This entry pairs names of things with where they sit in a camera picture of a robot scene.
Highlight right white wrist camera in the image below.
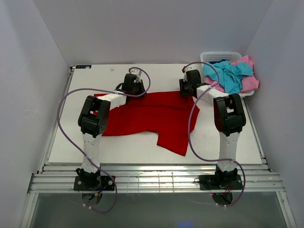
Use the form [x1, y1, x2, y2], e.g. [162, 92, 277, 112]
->
[182, 66, 192, 73]

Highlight pink t shirt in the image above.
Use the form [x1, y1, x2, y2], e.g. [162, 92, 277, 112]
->
[204, 56, 259, 94]

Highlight red t shirt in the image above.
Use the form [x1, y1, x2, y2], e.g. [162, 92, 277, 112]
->
[103, 91, 200, 156]

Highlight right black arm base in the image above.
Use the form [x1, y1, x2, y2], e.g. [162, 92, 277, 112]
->
[194, 175, 243, 190]

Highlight turquoise t shirt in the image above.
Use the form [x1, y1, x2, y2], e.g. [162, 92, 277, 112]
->
[203, 60, 254, 94]

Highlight white plastic basket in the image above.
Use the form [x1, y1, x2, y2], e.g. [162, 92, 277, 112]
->
[200, 51, 256, 97]

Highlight aluminium frame rails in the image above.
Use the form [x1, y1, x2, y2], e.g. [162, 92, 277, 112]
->
[27, 67, 297, 228]

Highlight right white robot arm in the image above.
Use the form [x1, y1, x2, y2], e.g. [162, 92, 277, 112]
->
[179, 70, 246, 190]

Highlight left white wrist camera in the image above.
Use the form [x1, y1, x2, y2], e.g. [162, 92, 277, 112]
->
[129, 68, 142, 78]

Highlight blue white label sticker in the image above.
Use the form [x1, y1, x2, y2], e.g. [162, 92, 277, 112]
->
[75, 65, 92, 69]

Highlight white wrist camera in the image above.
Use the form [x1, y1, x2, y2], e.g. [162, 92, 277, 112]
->
[129, 68, 142, 78]
[182, 66, 192, 73]

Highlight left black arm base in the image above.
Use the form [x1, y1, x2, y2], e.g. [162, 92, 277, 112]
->
[73, 176, 115, 191]

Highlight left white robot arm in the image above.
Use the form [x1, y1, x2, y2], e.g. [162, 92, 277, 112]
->
[76, 69, 145, 190]

